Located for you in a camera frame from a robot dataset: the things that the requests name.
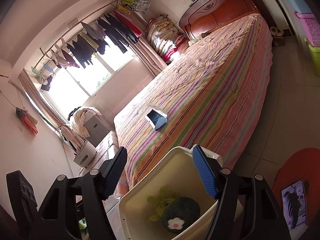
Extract air conditioner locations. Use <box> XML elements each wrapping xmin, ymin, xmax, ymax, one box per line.
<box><xmin>0</xmin><ymin>59</ymin><xmax>12</xmax><ymax>79</ymax></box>

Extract checkered orange white tablecloth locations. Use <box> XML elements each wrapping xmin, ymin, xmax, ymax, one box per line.
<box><xmin>79</xmin><ymin>131</ymin><xmax>129</xmax><ymax>239</ymax></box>

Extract stack of folded quilts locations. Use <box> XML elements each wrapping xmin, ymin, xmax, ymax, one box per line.
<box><xmin>146</xmin><ymin>15</ymin><xmax>189</xmax><ymax>64</ymax></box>

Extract pink curtain right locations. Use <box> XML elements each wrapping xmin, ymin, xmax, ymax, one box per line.
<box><xmin>129</xmin><ymin>37</ymin><xmax>167</xmax><ymax>77</ymax></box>

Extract green plush toy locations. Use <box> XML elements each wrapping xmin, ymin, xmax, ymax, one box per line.
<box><xmin>146</xmin><ymin>186</ymin><xmax>201</xmax><ymax>235</ymax></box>

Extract grey fan heater with cloth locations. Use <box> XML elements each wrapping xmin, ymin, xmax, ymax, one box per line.
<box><xmin>67</xmin><ymin>107</ymin><xmax>113</xmax><ymax>147</ymax></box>

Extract white blue box on bed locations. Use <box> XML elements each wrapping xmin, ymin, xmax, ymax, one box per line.
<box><xmin>145</xmin><ymin>103</ymin><xmax>168</xmax><ymax>131</ymax></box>

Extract red wooden headboard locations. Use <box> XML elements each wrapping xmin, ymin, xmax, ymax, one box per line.
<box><xmin>179</xmin><ymin>0</ymin><xmax>259</xmax><ymax>40</ymax></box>

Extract orange cloth on wall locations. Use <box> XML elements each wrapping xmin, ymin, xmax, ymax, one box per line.
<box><xmin>15</xmin><ymin>107</ymin><xmax>38</xmax><ymax>134</ymax></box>

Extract hanging dark clothes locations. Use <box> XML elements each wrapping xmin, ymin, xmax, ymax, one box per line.
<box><xmin>31</xmin><ymin>14</ymin><xmax>137</xmax><ymax>91</ymax></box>

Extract pink plastic basket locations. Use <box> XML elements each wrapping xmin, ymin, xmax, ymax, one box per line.
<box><xmin>294</xmin><ymin>11</ymin><xmax>320</xmax><ymax>47</ymax></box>

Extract white desk organizer box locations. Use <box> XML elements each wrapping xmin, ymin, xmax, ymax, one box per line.
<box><xmin>74</xmin><ymin>141</ymin><xmax>97</xmax><ymax>167</ymax></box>

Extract striped colourful bedspread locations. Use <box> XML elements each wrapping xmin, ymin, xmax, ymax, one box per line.
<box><xmin>114</xmin><ymin>13</ymin><xmax>272</xmax><ymax>188</ymax></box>

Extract smartphone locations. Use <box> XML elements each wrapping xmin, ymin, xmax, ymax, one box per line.
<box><xmin>281</xmin><ymin>179</ymin><xmax>306</xmax><ymax>230</ymax></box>

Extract cream plastic trash bin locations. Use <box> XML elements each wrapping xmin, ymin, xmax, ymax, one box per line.
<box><xmin>119</xmin><ymin>146</ymin><xmax>243</xmax><ymax>240</ymax></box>

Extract orange stool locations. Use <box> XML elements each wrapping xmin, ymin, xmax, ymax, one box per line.
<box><xmin>272</xmin><ymin>148</ymin><xmax>319</xmax><ymax>226</ymax></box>

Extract window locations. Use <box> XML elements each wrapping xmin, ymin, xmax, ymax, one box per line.
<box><xmin>42</xmin><ymin>37</ymin><xmax>136</xmax><ymax>118</ymax></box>

